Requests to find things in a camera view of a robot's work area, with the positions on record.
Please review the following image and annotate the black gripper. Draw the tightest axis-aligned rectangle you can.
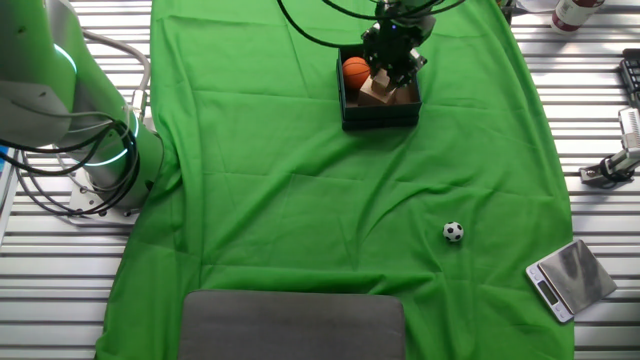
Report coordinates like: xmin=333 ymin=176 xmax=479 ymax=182
xmin=360 ymin=14 xmax=437 ymax=91

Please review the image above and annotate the small wooden cube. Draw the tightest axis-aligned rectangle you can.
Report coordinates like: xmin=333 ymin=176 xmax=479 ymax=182
xmin=370 ymin=69 xmax=393 ymax=95

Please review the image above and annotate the small soccer ball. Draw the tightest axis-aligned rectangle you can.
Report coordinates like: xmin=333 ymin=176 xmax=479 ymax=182
xmin=442 ymin=221 xmax=466 ymax=244

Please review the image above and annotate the dark green gift box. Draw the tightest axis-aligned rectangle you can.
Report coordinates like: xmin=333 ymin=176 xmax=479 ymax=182
xmin=336 ymin=41 xmax=423 ymax=132

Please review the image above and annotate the large wooden block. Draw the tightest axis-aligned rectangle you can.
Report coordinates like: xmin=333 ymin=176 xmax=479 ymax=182
xmin=356 ymin=74 xmax=403 ymax=108

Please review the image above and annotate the small orange basketball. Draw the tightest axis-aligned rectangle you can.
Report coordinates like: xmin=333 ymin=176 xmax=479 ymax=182
xmin=342 ymin=56 xmax=373 ymax=91

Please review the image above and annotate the green cloth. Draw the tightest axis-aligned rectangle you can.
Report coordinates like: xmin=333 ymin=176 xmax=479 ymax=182
xmin=94 ymin=0 xmax=576 ymax=360

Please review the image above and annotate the red white bottle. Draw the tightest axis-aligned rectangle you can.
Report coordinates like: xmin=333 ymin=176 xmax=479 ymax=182
xmin=550 ymin=0 xmax=607 ymax=35

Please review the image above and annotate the black keyboard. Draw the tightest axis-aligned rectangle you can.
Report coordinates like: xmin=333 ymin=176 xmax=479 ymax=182
xmin=618 ymin=48 xmax=640 ymax=109

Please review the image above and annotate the silver digital scale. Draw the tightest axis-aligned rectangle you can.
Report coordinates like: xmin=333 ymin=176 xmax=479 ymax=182
xmin=524 ymin=238 xmax=619 ymax=325

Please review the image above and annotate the grey cushion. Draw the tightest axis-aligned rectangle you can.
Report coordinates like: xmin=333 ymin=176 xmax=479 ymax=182
xmin=177 ymin=289 xmax=407 ymax=360

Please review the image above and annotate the ribbed silver camera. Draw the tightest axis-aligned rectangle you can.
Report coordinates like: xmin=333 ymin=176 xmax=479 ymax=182
xmin=618 ymin=106 xmax=640 ymax=150

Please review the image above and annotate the grey conduit hose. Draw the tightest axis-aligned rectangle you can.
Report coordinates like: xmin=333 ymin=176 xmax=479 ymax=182
xmin=83 ymin=31 xmax=152 ymax=124

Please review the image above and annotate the black base cable bundle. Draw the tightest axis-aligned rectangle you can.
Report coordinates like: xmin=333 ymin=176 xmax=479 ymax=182
xmin=0 ymin=119 xmax=141 ymax=219

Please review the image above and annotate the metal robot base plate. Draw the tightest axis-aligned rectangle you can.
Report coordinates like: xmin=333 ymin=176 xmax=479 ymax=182
xmin=66 ymin=163 xmax=142 ymax=222

